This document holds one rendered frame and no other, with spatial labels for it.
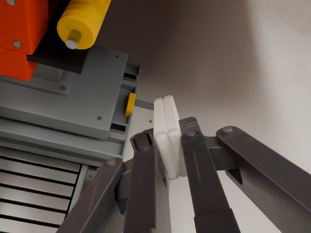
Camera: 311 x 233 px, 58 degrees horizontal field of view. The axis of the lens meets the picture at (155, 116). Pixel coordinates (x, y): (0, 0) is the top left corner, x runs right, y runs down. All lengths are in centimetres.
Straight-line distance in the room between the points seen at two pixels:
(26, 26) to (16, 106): 31
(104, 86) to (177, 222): 44
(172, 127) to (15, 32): 34
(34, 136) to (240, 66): 102
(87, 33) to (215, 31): 121
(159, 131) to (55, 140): 61
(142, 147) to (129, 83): 73
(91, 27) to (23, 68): 14
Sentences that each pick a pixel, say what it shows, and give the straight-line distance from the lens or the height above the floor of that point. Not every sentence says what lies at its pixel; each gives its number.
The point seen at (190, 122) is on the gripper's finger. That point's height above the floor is 65.
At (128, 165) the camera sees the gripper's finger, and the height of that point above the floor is 65.
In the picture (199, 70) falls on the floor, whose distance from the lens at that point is 129.
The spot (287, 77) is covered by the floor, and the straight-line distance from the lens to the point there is 157.
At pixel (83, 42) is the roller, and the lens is 45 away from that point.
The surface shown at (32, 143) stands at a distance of 76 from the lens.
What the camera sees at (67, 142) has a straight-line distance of 75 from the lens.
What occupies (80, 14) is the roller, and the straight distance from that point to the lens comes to 44.
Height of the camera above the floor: 79
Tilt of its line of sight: 50 degrees down
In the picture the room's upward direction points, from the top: 24 degrees clockwise
